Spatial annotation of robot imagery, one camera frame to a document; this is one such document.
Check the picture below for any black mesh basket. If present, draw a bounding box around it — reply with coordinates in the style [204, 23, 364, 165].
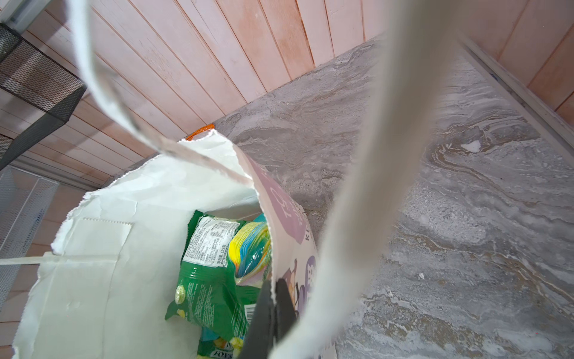
[1, 24, 87, 168]

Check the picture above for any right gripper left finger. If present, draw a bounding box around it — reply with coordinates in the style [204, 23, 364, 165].
[239, 281, 275, 359]

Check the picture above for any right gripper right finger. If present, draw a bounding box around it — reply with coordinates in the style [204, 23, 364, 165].
[275, 278, 297, 345]

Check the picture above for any aluminium frame crossbar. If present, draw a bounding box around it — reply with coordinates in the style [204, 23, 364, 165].
[1, 0, 52, 34]

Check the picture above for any white printed paper bag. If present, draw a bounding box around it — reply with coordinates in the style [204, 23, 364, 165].
[3, 1, 461, 358]

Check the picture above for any green spring tea candy bag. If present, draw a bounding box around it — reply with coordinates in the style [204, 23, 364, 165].
[165, 211, 272, 358]

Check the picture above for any orange snack bag back left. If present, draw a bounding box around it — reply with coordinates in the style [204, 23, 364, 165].
[185, 124, 215, 141]

